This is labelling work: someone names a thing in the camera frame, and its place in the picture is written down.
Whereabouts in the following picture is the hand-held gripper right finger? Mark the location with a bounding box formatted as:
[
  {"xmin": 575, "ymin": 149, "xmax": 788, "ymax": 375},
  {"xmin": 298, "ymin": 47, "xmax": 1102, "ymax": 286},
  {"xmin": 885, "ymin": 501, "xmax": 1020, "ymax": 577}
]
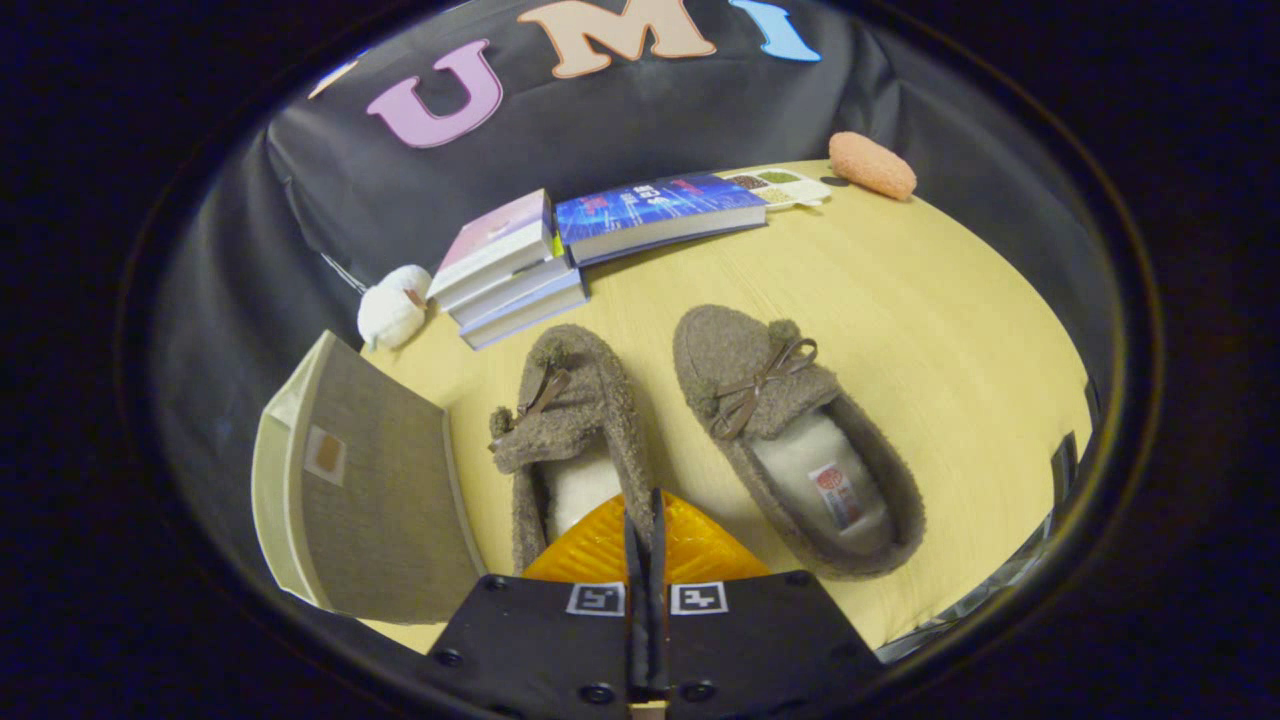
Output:
[{"xmin": 650, "ymin": 488, "xmax": 886, "ymax": 720}]

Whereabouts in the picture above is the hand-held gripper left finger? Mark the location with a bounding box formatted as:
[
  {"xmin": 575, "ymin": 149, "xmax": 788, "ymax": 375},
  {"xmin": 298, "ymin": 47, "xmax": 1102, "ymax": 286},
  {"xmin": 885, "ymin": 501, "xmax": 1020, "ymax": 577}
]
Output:
[{"xmin": 425, "ymin": 488, "xmax": 648, "ymax": 720}]

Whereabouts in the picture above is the beige fabric storage box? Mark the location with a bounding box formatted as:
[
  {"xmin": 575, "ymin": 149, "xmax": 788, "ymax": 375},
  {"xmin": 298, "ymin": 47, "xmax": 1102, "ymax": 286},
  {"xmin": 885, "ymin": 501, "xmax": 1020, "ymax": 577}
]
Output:
[{"xmin": 250, "ymin": 330, "xmax": 489, "ymax": 626}]

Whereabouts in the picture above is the brown fuzzy slipper shoe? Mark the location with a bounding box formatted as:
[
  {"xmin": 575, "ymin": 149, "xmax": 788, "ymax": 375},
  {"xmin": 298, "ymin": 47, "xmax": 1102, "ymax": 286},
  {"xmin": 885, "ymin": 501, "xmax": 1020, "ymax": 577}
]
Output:
[
  {"xmin": 672, "ymin": 304, "xmax": 926, "ymax": 581},
  {"xmin": 488, "ymin": 323, "xmax": 656, "ymax": 576}
]

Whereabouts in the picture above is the shiny grey strip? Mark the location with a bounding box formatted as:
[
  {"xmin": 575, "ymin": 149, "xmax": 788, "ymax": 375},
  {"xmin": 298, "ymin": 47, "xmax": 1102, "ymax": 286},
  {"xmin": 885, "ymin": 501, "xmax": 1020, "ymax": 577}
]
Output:
[{"xmin": 880, "ymin": 520, "xmax": 1061, "ymax": 661}]

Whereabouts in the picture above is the grey-blue cover book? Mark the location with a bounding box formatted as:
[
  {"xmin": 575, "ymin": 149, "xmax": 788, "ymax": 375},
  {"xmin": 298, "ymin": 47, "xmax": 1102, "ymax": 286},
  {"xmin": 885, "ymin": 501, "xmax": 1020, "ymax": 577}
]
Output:
[
  {"xmin": 445, "ymin": 255, "xmax": 583, "ymax": 328},
  {"xmin": 460, "ymin": 285, "xmax": 589, "ymax": 351}
]

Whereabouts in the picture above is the white plush toy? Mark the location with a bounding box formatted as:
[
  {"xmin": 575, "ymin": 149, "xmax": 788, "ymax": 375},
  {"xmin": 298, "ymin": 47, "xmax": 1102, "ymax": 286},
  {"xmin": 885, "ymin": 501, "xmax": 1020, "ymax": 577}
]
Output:
[{"xmin": 357, "ymin": 264, "xmax": 434, "ymax": 351}]

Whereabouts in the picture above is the pink cover book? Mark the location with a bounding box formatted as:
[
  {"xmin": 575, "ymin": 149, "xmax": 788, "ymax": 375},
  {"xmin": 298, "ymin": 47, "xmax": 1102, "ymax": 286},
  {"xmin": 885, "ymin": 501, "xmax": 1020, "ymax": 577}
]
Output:
[{"xmin": 428, "ymin": 189, "xmax": 557, "ymax": 301}]

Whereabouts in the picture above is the blue cover book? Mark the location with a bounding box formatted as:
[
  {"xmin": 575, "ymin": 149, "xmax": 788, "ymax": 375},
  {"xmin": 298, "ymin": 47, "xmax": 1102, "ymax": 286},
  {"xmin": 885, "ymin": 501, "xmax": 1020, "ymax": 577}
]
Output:
[{"xmin": 555, "ymin": 173, "xmax": 769, "ymax": 268}]

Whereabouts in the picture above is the white divided grain tray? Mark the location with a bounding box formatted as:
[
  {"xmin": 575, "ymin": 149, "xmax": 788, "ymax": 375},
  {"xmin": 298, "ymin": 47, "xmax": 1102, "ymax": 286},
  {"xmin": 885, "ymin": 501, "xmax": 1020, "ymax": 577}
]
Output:
[{"xmin": 715, "ymin": 168, "xmax": 833, "ymax": 211}]

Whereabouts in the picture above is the orange oval sponge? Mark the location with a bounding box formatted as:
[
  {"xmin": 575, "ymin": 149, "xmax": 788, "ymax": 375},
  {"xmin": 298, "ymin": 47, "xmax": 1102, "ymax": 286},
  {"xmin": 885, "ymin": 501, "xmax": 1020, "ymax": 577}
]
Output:
[{"xmin": 828, "ymin": 131, "xmax": 918, "ymax": 202}]

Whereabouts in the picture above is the black backdrop cloth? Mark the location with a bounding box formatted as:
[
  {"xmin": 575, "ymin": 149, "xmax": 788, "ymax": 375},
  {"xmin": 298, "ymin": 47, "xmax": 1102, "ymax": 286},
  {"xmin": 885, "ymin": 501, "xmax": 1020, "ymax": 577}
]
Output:
[{"xmin": 150, "ymin": 0, "xmax": 1121, "ymax": 641}]

